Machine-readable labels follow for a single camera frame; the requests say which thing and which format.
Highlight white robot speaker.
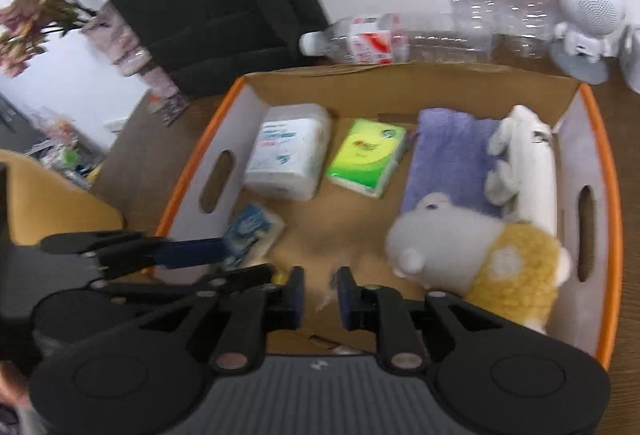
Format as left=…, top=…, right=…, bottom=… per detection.
left=550, top=0, right=626, bottom=83

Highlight green tissue pack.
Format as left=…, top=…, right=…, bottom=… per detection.
left=325, top=118, right=408, bottom=199

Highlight white plastic device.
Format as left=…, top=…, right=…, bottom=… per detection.
left=484, top=104, right=558, bottom=236

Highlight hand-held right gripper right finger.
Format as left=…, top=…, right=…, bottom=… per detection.
left=336, top=266, right=505, bottom=373

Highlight blue patterned packet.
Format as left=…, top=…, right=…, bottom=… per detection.
left=222, top=204, right=286, bottom=268

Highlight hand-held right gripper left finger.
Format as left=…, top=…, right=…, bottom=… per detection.
left=127, top=266, right=306, bottom=373

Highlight translucent cotton swab box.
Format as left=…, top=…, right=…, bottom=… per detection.
left=244, top=104, right=333, bottom=202

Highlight red cardboard box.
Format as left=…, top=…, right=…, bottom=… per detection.
left=145, top=62, right=623, bottom=371

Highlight small dark card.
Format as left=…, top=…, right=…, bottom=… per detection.
left=149, top=94, right=191, bottom=126

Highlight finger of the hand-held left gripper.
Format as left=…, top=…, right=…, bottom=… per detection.
left=90, top=263, right=278, bottom=297
left=40, top=231, right=232, bottom=280

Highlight dried flowers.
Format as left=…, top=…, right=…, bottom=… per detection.
left=0, top=0, right=96, bottom=78

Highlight purple woven pouch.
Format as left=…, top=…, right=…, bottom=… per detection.
left=400, top=108, right=506, bottom=218

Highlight purple stone vase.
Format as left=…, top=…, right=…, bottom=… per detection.
left=80, top=0, right=181, bottom=98

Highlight pile of colourful clutter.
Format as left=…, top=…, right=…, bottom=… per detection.
left=27, top=108, right=108, bottom=188

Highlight white and yellow plush toy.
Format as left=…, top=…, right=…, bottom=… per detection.
left=384, top=192, right=573, bottom=336

